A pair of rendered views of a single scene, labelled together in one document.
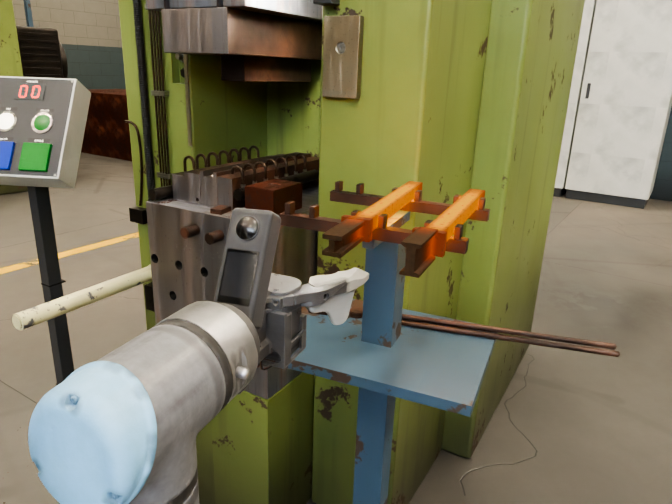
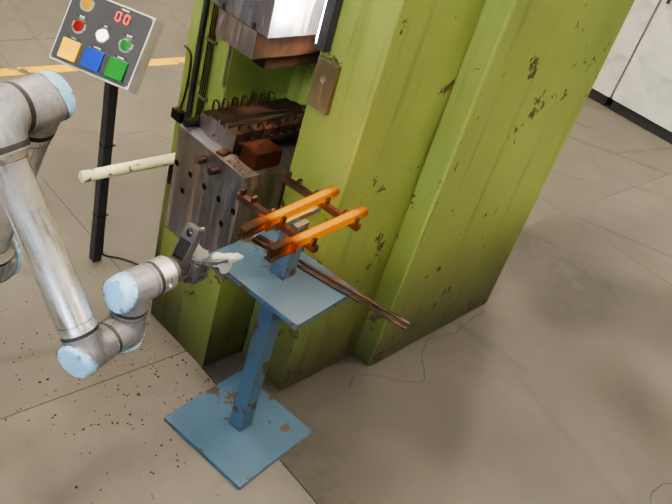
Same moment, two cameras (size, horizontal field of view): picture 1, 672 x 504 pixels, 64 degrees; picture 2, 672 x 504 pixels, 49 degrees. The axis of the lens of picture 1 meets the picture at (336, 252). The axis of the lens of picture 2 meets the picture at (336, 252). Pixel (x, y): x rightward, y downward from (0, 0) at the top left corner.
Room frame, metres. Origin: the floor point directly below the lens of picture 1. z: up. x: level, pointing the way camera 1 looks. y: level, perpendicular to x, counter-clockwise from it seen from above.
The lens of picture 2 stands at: (-0.96, -0.42, 2.18)
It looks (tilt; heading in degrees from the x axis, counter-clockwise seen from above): 34 degrees down; 6
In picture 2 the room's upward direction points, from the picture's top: 18 degrees clockwise
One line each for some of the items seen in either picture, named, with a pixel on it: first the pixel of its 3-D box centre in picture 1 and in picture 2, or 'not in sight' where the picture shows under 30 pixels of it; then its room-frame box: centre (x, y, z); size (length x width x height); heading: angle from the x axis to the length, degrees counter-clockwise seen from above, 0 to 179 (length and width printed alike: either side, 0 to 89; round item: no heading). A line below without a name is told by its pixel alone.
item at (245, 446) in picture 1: (273, 402); (237, 278); (1.48, 0.18, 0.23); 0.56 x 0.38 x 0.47; 150
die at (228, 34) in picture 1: (252, 37); (282, 30); (1.50, 0.23, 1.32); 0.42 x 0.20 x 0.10; 150
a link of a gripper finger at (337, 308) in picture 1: (340, 299); (226, 264); (0.56, -0.01, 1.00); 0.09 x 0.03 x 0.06; 122
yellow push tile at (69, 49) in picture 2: not in sight; (69, 50); (1.40, 0.98, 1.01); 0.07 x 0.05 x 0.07; 85
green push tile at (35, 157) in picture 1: (36, 157); (116, 69); (1.39, 0.78, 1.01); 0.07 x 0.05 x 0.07; 85
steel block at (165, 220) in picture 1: (272, 267); (258, 188); (1.48, 0.18, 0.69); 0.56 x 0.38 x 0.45; 150
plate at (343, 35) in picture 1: (342, 57); (323, 85); (1.27, 0.00, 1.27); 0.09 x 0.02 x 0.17; 60
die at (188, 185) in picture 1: (254, 175); (261, 122); (1.50, 0.23, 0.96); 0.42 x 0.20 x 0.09; 150
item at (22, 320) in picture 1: (93, 294); (132, 166); (1.41, 0.68, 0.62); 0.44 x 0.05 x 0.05; 150
